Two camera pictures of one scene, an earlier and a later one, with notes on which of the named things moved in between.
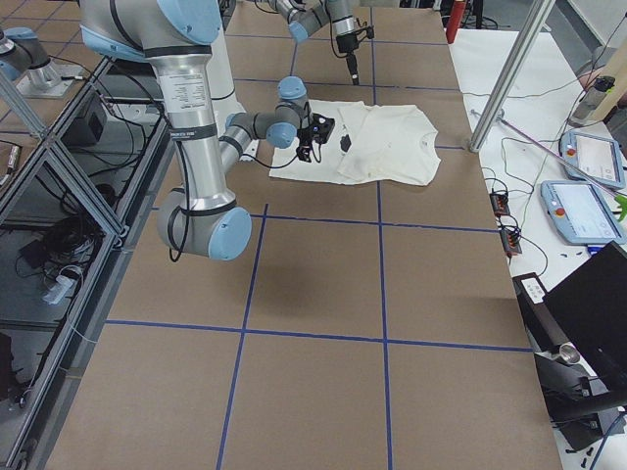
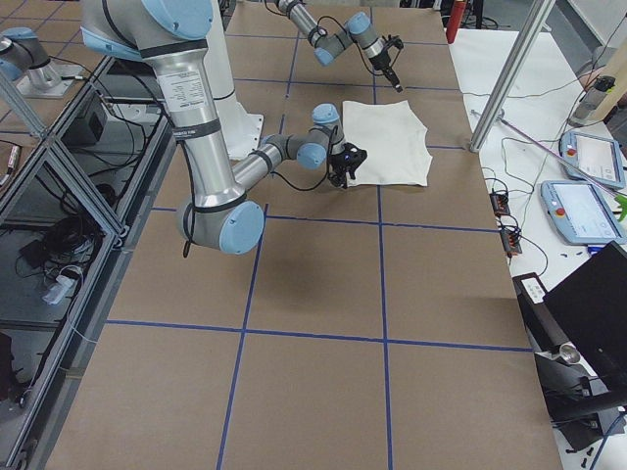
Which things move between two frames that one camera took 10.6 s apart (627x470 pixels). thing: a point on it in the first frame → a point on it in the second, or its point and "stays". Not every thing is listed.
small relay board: x=500 y=204 stays
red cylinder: x=455 y=20 stays
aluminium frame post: x=534 y=23 stays
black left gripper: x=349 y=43 → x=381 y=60
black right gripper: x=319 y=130 → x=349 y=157
